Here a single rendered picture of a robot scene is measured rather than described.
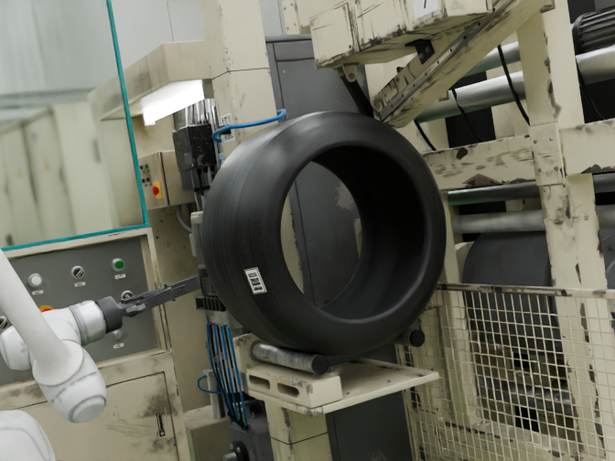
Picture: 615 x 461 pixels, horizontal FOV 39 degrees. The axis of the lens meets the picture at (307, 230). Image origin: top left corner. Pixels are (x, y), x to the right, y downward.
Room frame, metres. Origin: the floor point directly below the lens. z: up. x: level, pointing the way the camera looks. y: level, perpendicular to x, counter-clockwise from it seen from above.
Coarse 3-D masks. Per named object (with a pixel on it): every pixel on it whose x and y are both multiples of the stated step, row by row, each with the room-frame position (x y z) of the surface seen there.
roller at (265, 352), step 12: (264, 348) 2.23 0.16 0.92; (276, 348) 2.18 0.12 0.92; (288, 348) 2.14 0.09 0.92; (264, 360) 2.24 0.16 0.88; (276, 360) 2.16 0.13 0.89; (288, 360) 2.09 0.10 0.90; (300, 360) 2.04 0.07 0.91; (312, 360) 1.99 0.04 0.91; (324, 360) 2.00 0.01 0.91; (312, 372) 2.01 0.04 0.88; (324, 372) 2.00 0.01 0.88
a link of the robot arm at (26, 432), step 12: (0, 420) 1.48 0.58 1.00; (12, 420) 1.49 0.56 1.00; (24, 420) 1.50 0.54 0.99; (36, 420) 1.54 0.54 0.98; (0, 432) 1.46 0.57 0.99; (12, 432) 1.47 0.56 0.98; (24, 432) 1.48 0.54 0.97; (36, 432) 1.51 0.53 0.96; (0, 444) 1.45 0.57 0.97; (12, 444) 1.46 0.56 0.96; (24, 444) 1.47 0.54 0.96; (36, 444) 1.49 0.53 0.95; (48, 444) 1.52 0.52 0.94; (0, 456) 1.44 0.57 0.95; (12, 456) 1.45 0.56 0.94; (24, 456) 1.46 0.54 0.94; (36, 456) 1.47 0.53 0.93; (48, 456) 1.50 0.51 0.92
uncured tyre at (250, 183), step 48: (288, 144) 1.99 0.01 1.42; (336, 144) 2.03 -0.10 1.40; (384, 144) 2.09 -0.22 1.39; (240, 192) 1.96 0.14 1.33; (384, 192) 2.39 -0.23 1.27; (432, 192) 2.15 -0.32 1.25; (240, 240) 1.94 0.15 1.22; (384, 240) 2.40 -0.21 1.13; (432, 240) 2.13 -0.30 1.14; (240, 288) 1.97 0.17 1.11; (288, 288) 1.94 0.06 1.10; (384, 288) 2.35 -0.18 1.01; (432, 288) 2.14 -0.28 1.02; (288, 336) 1.98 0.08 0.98; (336, 336) 2.00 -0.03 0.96; (384, 336) 2.06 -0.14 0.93
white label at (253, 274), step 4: (252, 268) 1.92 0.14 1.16; (256, 268) 1.91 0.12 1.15; (248, 272) 1.93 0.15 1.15; (252, 272) 1.92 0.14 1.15; (256, 272) 1.91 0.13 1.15; (248, 276) 1.93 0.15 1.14; (252, 276) 1.93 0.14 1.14; (256, 276) 1.92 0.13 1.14; (260, 276) 1.91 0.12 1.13; (248, 280) 1.94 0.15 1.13; (252, 280) 1.93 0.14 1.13; (256, 280) 1.92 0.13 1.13; (260, 280) 1.92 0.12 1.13; (252, 284) 1.94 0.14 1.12; (256, 284) 1.93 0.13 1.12; (260, 284) 1.92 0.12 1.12; (252, 288) 1.94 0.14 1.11; (256, 288) 1.93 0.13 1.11; (260, 288) 1.92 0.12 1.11; (264, 288) 1.92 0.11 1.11; (256, 292) 1.93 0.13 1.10; (260, 292) 1.93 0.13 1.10; (264, 292) 1.92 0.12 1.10
